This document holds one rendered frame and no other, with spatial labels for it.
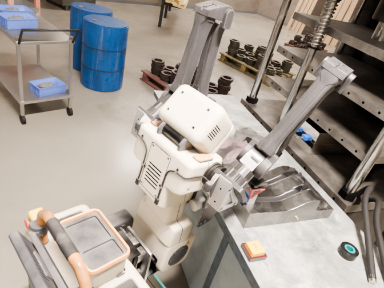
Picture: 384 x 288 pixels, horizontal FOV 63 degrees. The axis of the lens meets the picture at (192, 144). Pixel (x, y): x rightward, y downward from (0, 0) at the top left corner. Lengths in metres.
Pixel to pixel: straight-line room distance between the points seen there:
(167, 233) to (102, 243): 0.25
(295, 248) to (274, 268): 0.17
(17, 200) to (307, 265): 1.97
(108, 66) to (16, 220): 2.22
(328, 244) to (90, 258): 1.04
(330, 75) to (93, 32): 3.22
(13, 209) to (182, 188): 1.72
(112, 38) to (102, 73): 0.44
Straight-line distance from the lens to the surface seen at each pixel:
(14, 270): 2.22
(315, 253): 1.54
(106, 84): 4.11
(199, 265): 1.90
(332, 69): 1.03
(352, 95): 2.05
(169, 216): 1.19
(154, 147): 1.05
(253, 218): 1.43
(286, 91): 2.47
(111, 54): 3.98
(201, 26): 1.19
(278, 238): 1.49
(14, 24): 3.37
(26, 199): 2.60
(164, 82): 4.40
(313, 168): 2.14
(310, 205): 1.59
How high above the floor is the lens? 1.78
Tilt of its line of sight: 31 degrees down
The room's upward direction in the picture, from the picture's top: 15 degrees clockwise
